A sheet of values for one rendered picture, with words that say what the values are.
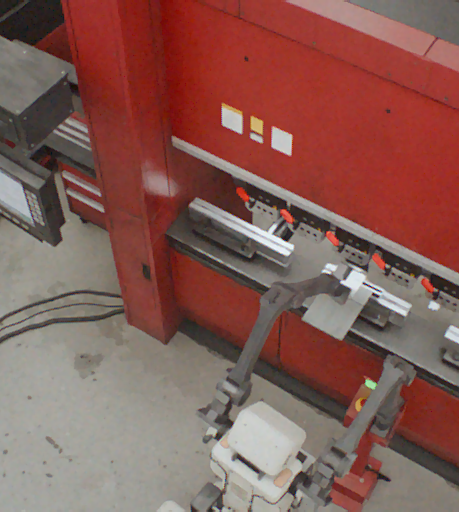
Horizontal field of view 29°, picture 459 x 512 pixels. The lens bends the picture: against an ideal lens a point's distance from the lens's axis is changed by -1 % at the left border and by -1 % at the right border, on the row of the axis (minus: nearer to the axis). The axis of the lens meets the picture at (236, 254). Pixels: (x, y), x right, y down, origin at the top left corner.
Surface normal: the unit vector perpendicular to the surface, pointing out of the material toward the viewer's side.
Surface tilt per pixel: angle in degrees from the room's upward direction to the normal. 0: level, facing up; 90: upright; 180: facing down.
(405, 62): 90
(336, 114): 90
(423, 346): 0
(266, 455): 47
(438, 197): 90
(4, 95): 0
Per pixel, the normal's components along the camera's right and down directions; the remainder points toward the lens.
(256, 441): -0.46, 0.09
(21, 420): 0.00, -0.57
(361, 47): -0.54, 0.69
